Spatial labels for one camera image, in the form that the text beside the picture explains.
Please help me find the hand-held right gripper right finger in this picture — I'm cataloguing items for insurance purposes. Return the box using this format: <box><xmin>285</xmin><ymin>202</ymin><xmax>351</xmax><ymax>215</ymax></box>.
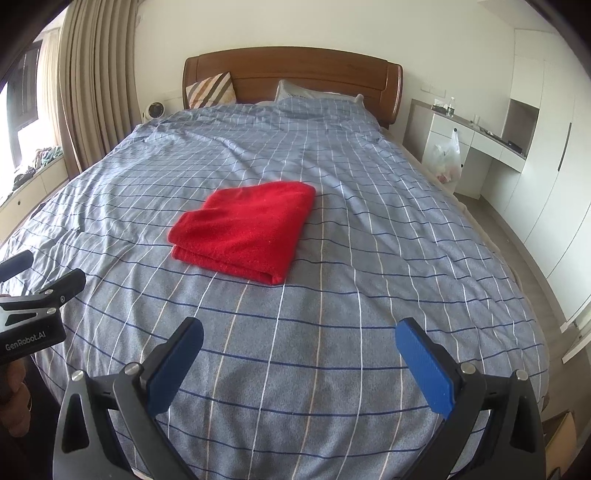
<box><xmin>395</xmin><ymin>318</ymin><xmax>547</xmax><ymax>480</ymax></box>

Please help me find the dark framed window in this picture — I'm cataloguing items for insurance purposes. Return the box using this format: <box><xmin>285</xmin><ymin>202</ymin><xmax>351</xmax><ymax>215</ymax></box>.
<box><xmin>0</xmin><ymin>41</ymin><xmax>56</xmax><ymax>185</ymax></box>

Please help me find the red sweater with white dog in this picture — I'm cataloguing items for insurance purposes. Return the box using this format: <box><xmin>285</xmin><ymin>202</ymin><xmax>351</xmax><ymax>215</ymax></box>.
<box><xmin>167</xmin><ymin>181</ymin><xmax>317</xmax><ymax>286</ymax></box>

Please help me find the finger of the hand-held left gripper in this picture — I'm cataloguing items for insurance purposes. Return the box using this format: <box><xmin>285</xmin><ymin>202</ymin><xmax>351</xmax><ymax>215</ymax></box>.
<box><xmin>0</xmin><ymin>251</ymin><xmax>34</xmax><ymax>283</ymax></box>
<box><xmin>0</xmin><ymin>269</ymin><xmax>87</xmax><ymax>329</ymax></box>

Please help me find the cardboard box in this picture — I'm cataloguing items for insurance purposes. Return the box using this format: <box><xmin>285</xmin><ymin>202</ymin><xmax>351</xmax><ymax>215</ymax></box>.
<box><xmin>540</xmin><ymin>408</ymin><xmax>578</xmax><ymax>480</ymax></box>

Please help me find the pale grey pillow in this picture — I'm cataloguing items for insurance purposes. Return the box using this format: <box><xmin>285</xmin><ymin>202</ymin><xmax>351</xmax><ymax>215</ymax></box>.
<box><xmin>275</xmin><ymin>79</ymin><xmax>365</xmax><ymax>109</ymax></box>

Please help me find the wooden headboard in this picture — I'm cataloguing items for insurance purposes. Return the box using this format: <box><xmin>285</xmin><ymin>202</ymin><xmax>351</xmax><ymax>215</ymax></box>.
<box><xmin>182</xmin><ymin>47</ymin><xmax>403</xmax><ymax>131</ymax></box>

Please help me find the beige curtain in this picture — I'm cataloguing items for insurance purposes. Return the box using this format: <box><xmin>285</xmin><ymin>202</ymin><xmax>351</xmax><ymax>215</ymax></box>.
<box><xmin>39</xmin><ymin>0</ymin><xmax>144</xmax><ymax>176</ymax></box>

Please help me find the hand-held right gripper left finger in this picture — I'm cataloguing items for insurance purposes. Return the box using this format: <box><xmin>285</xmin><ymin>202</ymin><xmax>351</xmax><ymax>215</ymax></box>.
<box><xmin>52</xmin><ymin>316</ymin><xmax>205</xmax><ymax>480</ymax></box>

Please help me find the striped pillow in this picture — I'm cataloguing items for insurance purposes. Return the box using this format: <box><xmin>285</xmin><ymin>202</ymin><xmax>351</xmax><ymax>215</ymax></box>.
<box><xmin>185</xmin><ymin>71</ymin><xmax>238</xmax><ymax>109</ymax></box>

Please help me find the white wardrobe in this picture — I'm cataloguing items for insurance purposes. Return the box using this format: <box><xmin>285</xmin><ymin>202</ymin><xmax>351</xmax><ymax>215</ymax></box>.
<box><xmin>480</xmin><ymin>28</ymin><xmax>591</xmax><ymax>324</ymax></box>

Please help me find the person's left hand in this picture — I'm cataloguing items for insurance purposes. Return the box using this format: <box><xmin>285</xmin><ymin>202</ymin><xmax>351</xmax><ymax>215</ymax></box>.
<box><xmin>0</xmin><ymin>357</ymin><xmax>33</xmax><ymax>435</ymax></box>

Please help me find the bed with grey plaid cover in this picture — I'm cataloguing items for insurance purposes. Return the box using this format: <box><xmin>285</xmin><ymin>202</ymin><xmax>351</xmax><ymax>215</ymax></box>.
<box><xmin>0</xmin><ymin>102</ymin><xmax>550</xmax><ymax>480</ymax></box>

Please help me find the white window bench cabinet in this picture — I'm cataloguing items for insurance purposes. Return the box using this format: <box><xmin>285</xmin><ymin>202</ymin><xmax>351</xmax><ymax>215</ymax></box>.
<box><xmin>0</xmin><ymin>157</ymin><xmax>70</xmax><ymax>245</ymax></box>

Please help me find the white desk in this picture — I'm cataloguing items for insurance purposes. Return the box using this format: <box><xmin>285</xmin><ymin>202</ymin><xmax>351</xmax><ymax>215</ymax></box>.
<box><xmin>404</xmin><ymin>98</ymin><xmax>529</xmax><ymax>200</ymax></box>

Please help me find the white plastic bag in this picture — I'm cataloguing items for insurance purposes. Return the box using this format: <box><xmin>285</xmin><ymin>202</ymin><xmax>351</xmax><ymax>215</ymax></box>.
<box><xmin>422</xmin><ymin>129</ymin><xmax>463</xmax><ymax>184</ymax></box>

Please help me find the pile of colourful clothes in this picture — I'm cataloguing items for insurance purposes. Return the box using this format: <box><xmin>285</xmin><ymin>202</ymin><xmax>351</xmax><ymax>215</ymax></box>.
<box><xmin>11</xmin><ymin>145</ymin><xmax>63</xmax><ymax>185</ymax></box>

